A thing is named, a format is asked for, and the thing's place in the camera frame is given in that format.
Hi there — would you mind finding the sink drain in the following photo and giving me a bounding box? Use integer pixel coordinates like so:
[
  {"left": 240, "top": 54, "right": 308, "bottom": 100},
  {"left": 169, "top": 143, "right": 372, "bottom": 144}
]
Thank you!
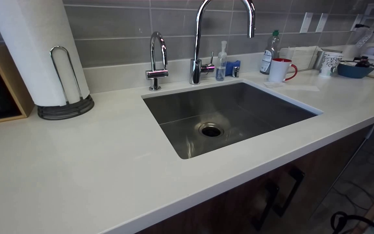
[{"left": 198, "top": 121, "right": 226, "bottom": 139}]

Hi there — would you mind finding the white wall outlet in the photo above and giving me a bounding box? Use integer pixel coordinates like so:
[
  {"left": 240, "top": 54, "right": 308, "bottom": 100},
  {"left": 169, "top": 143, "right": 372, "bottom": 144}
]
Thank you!
[{"left": 315, "top": 12, "right": 330, "bottom": 34}]

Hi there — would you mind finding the dark wood base cabinet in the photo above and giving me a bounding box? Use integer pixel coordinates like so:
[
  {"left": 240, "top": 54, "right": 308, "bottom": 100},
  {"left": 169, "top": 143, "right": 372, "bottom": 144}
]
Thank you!
[{"left": 137, "top": 112, "right": 374, "bottom": 234}]

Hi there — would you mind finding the clear soap dispenser bottle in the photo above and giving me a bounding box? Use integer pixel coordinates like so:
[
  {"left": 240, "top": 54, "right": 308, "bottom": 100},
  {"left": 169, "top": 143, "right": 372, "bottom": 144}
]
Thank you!
[{"left": 215, "top": 39, "right": 230, "bottom": 83}]

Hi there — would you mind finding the clear bottle with green cap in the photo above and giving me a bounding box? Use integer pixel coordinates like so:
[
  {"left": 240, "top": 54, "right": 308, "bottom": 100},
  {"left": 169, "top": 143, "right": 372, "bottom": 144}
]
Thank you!
[{"left": 259, "top": 28, "right": 282, "bottom": 75}]

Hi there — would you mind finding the wire paper towel holder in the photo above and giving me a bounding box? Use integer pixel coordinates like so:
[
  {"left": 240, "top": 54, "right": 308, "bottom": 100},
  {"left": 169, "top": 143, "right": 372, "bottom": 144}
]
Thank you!
[{"left": 37, "top": 44, "right": 96, "bottom": 122}]

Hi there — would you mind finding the white mug with red handle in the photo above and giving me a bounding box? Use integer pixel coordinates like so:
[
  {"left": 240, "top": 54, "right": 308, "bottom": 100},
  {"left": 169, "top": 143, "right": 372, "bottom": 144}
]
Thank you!
[{"left": 268, "top": 56, "right": 299, "bottom": 84}]

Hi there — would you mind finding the blue sponge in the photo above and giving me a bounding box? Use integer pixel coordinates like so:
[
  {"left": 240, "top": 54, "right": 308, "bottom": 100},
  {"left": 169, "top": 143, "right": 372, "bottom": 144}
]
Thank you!
[{"left": 225, "top": 58, "right": 243, "bottom": 79}]

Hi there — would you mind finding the big chrome gooseneck faucet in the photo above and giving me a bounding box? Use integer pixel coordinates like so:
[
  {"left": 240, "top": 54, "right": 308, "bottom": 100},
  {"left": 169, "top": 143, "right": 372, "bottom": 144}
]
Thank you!
[{"left": 189, "top": 0, "right": 257, "bottom": 86}]

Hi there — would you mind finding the black cabinet handle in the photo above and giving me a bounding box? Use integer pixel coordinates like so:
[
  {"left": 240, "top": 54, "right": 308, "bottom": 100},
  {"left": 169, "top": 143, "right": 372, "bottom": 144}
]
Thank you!
[
  {"left": 273, "top": 165, "right": 305, "bottom": 218},
  {"left": 251, "top": 179, "right": 281, "bottom": 233}
]

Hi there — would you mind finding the stainless steel sink basin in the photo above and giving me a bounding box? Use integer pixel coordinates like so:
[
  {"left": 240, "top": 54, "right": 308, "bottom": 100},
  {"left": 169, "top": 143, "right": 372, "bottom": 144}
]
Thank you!
[{"left": 140, "top": 79, "right": 324, "bottom": 161}]

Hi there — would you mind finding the blue bowl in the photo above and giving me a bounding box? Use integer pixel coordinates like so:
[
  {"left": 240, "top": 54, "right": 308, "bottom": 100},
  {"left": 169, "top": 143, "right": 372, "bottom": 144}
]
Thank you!
[{"left": 337, "top": 60, "right": 374, "bottom": 80}]

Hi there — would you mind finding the patterned paper cup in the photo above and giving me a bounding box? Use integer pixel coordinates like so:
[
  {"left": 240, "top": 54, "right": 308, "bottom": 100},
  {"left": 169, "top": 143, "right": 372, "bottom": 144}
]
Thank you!
[{"left": 318, "top": 49, "right": 344, "bottom": 79}]

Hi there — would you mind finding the small chrome faucet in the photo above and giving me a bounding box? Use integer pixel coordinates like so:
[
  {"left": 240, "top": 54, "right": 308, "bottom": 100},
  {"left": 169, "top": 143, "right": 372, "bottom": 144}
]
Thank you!
[{"left": 144, "top": 30, "right": 170, "bottom": 92}]

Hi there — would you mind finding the black cable on floor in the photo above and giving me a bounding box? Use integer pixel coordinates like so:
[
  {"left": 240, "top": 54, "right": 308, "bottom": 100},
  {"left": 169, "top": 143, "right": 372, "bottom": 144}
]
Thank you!
[{"left": 329, "top": 210, "right": 374, "bottom": 234}]

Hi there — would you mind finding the wooden rack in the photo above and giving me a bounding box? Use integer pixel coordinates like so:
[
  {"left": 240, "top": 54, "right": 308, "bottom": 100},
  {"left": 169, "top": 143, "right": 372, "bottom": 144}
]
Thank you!
[{"left": 0, "top": 43, "right": 35, "bottom": 127}]

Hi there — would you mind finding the white paper towel roll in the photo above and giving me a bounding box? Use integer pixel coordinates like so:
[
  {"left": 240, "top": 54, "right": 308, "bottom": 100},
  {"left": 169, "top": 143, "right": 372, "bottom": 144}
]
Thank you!
[{"left": 0, "top": 0, "right": 91, "bottom": 108}]

